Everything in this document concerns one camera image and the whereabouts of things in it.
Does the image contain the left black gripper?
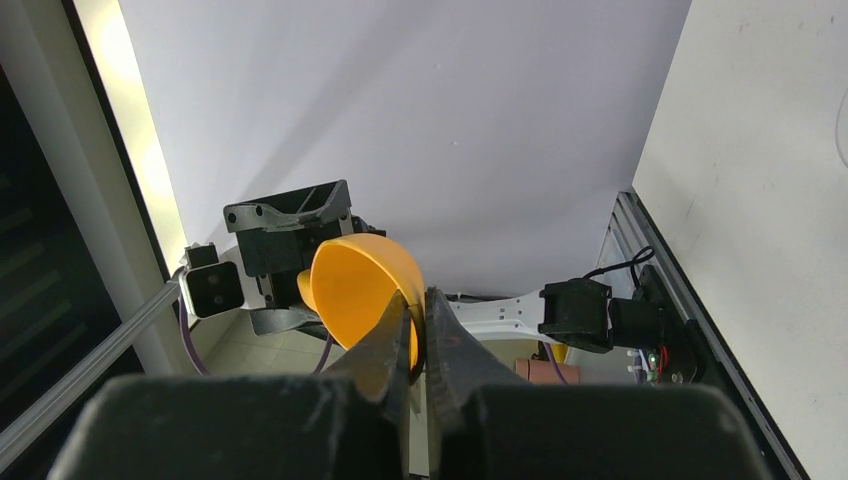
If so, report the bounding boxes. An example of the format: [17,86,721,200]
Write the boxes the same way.
[223,179,386,335]

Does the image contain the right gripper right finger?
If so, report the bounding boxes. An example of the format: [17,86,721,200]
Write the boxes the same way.
[425,287,529,438]

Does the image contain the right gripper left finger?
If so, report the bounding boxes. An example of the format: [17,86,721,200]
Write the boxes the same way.
[324,291,412,438]

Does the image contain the orange plastic scoop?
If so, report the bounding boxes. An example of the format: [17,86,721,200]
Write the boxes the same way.
[296,233,425,350]

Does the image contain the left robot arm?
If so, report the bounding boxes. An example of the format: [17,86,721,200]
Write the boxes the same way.
[223,180,664,353]

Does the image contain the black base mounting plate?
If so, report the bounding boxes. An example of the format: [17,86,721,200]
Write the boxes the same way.
[620,265,700,385]

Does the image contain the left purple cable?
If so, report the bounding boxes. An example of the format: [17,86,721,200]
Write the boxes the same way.
[177,298,336,378]

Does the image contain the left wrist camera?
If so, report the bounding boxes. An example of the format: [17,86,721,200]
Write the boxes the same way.
[177,243,245,320]

